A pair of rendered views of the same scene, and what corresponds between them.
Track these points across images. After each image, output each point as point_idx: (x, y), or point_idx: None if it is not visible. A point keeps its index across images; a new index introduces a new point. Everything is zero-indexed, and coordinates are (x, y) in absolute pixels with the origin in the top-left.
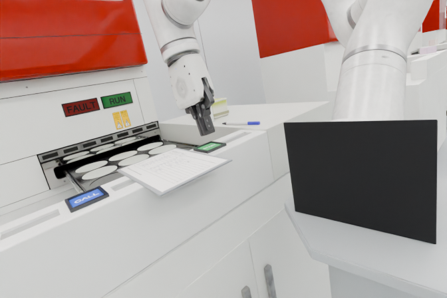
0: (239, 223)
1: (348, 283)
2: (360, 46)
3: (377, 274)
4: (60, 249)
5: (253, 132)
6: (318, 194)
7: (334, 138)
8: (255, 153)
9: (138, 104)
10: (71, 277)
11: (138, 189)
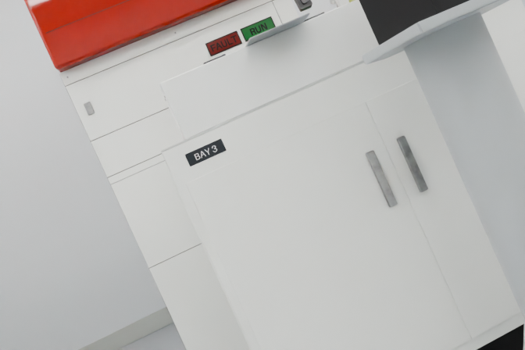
0: (350, 86)
1: (426, 95)
2: None
3: (383, 44)
4: (201, 82)
5: None
6: (383, 20)
7: None
8: (359, 17)
9: None
10: (209, 101)
11: (243, 48)
